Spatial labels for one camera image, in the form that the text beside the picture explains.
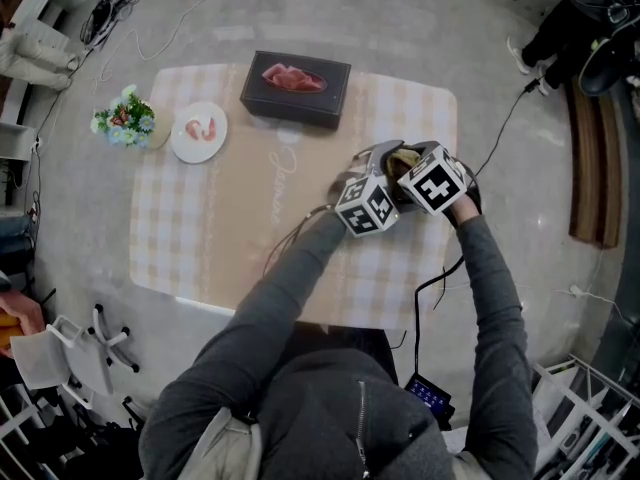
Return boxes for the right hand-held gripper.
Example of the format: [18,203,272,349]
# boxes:
[395,140,471,218]

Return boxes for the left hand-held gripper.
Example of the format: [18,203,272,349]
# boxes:
[333,140,404,239]

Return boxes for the tan fibrous loofah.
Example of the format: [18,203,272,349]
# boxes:
[392,148,422,175]

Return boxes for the person's left forearm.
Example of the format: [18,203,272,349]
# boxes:
[229,211,351,349]

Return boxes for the person's right forearm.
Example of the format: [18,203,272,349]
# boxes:
[447,187,531,369]

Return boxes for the black tissue box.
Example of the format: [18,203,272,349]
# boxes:
[239,50,352,131]

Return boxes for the pink tissue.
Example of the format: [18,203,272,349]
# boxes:
[261,62,327,93]

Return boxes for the table with checked tablecloth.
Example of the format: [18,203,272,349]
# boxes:
[128,63,459,330]

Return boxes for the wooden step platform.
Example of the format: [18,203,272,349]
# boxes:
[564,80,624,249]

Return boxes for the pink shrimp pieces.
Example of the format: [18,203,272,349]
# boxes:
[184,116,217,142]

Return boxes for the white round plate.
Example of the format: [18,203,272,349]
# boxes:
[170,100,229,165]

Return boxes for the person's black trousers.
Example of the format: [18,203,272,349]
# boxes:
[294,321,401,384]

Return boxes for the black screen controller box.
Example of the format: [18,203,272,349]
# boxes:
[403,372,456,419]

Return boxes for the potted blue white flowers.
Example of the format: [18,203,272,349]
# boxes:
[89,83,174,152]

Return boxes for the white metal rack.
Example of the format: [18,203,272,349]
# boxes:
[529,355,640,480]

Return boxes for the person's dark gray jacket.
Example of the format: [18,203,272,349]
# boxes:
[138,317,540,480]

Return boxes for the black bag with white print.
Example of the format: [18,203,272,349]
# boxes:
[82,0,135,49]

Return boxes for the white swivel chair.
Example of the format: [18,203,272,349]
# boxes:
[9,302,141,412]

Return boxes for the thin black gripper cables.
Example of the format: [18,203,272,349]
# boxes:
[262,205,344,277]

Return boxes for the black power cable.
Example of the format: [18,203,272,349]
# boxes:
[472,75,544,179]

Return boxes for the thick black gripper cable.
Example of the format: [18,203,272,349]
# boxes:
[412,255,466,377]

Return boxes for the white extension cable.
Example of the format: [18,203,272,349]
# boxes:
[514,282,640,329]

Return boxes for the thin white cable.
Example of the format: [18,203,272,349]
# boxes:
[97,0,256,84]

